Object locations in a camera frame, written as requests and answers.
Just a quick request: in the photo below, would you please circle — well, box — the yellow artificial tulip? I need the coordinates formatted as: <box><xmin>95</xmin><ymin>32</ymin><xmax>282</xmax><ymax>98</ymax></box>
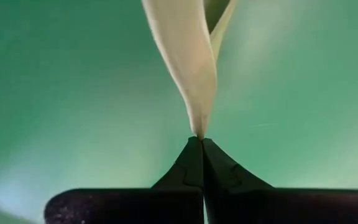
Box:
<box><xmin>140</xmin><ymin>0</ymin><xmax>239</xmax><ymax>140</ymax></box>

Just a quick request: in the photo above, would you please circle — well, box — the green table mat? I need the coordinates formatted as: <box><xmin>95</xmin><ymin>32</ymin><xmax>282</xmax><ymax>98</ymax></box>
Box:
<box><xmin>0</xmin><ymin>0</ymin><xmax>358</xmax><ymax>224</ymax></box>

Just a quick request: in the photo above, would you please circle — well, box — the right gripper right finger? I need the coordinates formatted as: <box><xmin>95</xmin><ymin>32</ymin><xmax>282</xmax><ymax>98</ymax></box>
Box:
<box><xmin>202</xmin><ymin>138</ymin><xmax>358</xmax><ymax>224</ymax></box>

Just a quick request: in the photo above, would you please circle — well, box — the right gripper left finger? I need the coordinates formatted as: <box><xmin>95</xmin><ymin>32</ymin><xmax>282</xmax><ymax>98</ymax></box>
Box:
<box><xmin>44</xmin><ymin>136</ymin><xmax>205</xmax><ymax>224</ymax></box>

